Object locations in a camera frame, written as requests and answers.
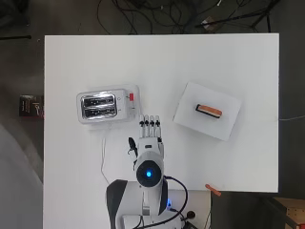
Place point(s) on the black and red box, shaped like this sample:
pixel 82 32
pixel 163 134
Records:
pixel 30 106

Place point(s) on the black rod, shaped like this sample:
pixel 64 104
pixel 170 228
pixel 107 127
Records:
pixel 16 37

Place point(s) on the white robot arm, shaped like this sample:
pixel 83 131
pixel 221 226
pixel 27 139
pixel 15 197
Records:
pixel 151 157

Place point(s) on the black block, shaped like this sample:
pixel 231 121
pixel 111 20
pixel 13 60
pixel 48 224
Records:
pixel 197 109

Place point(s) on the bread slice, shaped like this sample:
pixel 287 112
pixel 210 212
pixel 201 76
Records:
pixel 209 110

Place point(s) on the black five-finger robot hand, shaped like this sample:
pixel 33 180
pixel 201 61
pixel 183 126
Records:
pixel 149 140

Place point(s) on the steel toaster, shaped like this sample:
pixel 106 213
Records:
pixel 122 105

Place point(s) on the orange clamp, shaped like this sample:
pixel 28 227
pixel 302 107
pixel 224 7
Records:
pixel 212 189

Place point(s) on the black round knob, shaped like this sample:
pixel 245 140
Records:
pixel 190 214

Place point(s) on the wooden crate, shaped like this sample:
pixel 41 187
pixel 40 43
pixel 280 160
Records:
pixel 292 210

